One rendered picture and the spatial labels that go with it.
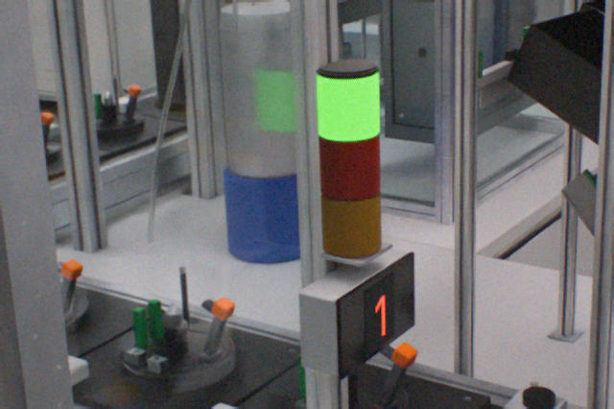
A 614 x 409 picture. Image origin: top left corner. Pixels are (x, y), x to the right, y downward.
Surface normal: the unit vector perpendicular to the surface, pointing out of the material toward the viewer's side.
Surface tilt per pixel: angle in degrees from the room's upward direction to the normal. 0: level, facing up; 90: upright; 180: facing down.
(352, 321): 90
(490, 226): 0
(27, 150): 90
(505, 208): 0
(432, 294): 0
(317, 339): 90
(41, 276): 90
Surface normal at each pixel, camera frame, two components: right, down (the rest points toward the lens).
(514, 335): -0.04, -0.94
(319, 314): -0.56, 0.29
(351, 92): 0.09, 0.32
